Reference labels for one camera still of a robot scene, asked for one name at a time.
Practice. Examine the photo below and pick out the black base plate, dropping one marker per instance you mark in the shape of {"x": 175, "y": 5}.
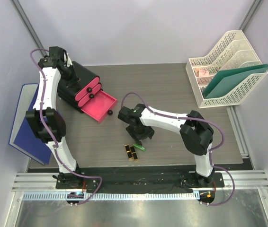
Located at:
{"x": 136, "y": 179}

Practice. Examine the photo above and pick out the aluminium rail frame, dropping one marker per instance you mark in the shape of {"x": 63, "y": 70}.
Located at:
{"x": 239, "y": 179}

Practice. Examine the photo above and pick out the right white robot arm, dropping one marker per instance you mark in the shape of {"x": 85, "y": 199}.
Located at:
{"x": 197, "y": 136}

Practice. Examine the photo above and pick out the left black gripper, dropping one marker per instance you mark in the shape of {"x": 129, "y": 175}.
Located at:
{"x": 75, "y": 78}

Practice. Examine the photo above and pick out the pink drawer front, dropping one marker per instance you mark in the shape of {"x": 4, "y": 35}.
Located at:
{"x": 99, "y": 106}

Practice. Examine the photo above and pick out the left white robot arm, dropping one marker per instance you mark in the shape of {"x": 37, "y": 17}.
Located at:
{"x": 44, "y": 120}

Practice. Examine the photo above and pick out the white mesh file rack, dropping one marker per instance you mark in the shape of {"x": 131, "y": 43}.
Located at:
{"x": 232, "y": 51}

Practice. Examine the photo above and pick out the green lipstick tube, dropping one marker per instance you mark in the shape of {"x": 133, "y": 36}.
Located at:
{"x": 140, "y": 147}

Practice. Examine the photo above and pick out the green folder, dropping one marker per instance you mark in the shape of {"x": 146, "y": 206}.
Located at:
{"x": 226, "y": 80}

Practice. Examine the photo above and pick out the slotted cable duct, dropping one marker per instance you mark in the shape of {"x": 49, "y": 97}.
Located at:
{"x": 78, "y": 196}

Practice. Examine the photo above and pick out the pink paper note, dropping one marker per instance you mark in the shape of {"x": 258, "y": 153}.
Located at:
{"x": 202, "y": 73}

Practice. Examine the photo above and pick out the blue binder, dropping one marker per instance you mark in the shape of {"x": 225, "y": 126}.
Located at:
{"x": 22, "y": 137}

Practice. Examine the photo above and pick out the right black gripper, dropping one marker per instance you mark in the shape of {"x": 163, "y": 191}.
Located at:
{"x": 137, "y": 138}

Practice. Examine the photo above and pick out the black drawer organizer cabinet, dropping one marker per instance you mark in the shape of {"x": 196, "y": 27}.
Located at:
{"x": 67, "y": 90}

